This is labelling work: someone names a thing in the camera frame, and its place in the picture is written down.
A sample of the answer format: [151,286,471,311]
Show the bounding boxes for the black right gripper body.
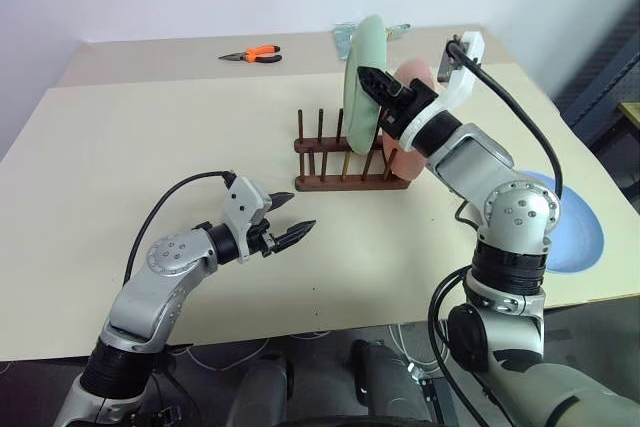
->
[381,78,440,139]

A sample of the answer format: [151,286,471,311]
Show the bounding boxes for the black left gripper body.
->
[247,217,282,257]

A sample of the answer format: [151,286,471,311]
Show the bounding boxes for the green plate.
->
[342,14,389,155]

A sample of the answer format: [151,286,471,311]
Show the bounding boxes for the wooden dish rack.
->
[293,107,413,194]

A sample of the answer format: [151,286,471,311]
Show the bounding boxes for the pink plate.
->
[381,57,436,183]

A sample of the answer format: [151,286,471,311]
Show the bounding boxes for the dark rounded robot leg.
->
[348,339,437,427]

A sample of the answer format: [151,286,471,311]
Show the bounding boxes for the blue plate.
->
[519,171,606,276]

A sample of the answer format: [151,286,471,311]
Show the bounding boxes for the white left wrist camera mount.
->
[219,175,275,264]

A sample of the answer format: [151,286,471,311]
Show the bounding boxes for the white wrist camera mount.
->
[398,31,487,153]
[219,175,275,264]

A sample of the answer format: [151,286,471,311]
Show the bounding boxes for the pale grey metal bracket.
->
[329,21,414,61]

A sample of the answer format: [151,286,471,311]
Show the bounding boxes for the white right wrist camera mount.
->
[398,31,487,153]

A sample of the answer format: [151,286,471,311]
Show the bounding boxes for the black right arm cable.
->
[428,35,567,413]

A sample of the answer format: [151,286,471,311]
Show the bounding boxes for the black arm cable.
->
[428,35,567,413]
[123,170,237,284]

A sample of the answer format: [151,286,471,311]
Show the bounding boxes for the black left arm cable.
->
[123,170,237,284]

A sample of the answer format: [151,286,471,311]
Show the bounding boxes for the white floor cable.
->
[387,320,444,374]
[179,330,286,374]

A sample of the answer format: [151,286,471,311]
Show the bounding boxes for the orange handled pliers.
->
[217,44,284,65]

